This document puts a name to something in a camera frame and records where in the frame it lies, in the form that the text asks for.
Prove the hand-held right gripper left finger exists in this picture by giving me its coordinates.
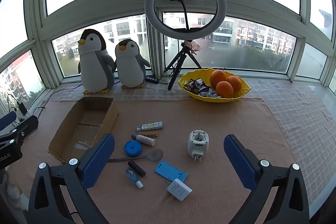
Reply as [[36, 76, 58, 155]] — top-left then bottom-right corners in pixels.
[[28, 133, 116, 224]]

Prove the black charger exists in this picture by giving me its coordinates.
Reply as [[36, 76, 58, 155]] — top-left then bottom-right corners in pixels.
[[16, 102, 28, 116]]

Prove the white plug-in vaporizer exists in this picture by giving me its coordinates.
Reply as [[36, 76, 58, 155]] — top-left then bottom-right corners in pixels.
[[188, 130, 209, 162]]

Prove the round blue tape measure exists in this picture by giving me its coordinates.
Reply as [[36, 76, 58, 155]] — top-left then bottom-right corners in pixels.
[[124, 140, 143, 156]]

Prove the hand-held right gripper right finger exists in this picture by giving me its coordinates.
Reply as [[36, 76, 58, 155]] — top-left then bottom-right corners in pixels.
[[224, 134, 310, 224]]

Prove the grey spoon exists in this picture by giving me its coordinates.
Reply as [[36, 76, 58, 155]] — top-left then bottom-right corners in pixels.
[[108, 149, 164, 163]]

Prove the pile of wrapped candies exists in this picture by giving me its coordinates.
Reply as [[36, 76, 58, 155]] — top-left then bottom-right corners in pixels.
[[184, 78, 222, 97]]

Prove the small penguin plush toy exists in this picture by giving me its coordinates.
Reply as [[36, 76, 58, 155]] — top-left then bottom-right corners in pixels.
[[114, 39, 151, 89]]

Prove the brown cardboard box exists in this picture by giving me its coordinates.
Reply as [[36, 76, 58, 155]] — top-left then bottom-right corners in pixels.
[[48, 97, 119, 164]]

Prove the white ring light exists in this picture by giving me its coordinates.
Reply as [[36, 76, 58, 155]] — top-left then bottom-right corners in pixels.
[[144, 0, 227, 40]]

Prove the small clear blue bottle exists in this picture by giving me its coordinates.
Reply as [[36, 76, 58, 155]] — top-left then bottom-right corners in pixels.
[[125, 168, 144, 189]]

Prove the small white bottle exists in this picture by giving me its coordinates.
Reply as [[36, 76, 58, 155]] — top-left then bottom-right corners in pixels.
[[131, 134, 156, 146]]

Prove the white wall charger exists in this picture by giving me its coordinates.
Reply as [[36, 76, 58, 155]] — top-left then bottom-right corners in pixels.
[[164, 178, 193, 202]]

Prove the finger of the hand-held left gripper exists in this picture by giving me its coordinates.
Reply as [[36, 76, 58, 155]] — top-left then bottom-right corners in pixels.
[[12, 115, 39, 141], [0, 112, 17, 131]]

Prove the large penguin plush toy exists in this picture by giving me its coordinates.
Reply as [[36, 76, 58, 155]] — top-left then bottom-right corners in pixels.
[[78, 29, 116, 94]]

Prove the checkered cloth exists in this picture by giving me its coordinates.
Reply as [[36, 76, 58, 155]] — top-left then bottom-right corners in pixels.
[[39, 74, 336, 203]]

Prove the black tube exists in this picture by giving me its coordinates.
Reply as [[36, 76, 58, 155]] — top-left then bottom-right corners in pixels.
[[128, 160, 146, 177]]

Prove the black power cable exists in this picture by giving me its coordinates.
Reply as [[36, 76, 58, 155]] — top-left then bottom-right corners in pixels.
[[45, 83, 83, 104]]

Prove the blue phone stand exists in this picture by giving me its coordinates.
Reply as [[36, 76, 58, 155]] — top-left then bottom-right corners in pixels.
[[154, 160, 189, 182]]

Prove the patterned white lighter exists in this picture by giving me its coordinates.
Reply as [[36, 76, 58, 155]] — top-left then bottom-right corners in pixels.
[[136, 121, 164, 132]]

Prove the yellow plastic bowl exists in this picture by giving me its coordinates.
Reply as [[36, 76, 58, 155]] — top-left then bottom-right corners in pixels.
[[178, 69, 252, 103]]

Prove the black tripod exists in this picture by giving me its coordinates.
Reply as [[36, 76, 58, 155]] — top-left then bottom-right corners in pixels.
[[164, 40, 202, 90]]

